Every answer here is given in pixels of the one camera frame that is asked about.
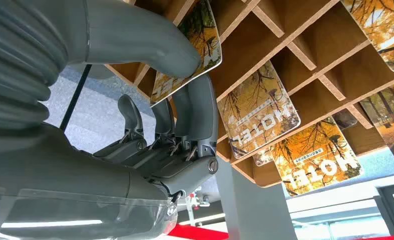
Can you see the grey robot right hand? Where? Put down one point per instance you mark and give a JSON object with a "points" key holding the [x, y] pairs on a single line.
{"points": [[84, 172]]}

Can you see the wooden slotted card rack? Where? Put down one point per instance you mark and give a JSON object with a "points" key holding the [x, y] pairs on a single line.
{"points": [[249, 43]]}

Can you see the clear plastic wrist cover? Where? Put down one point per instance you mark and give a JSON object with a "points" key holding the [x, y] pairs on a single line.
{"points": [[84, 215]]}

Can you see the white stand with red knobs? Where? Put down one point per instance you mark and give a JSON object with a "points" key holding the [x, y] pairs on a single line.
{"points": [[194, 200]]}

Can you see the red barrier ledge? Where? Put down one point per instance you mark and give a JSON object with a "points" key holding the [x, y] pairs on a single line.
{"points": [[196, 233]]}

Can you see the ribbed grey right arm sleeve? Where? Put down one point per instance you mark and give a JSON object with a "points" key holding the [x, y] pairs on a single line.
{"points": [[17, 59]]}

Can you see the grey square pillar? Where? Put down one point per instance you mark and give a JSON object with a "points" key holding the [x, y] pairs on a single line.
{"points": [[253, 205]]}

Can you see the dark window frame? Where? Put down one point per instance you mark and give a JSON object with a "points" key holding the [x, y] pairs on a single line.
{"points": [[387, 208]]}

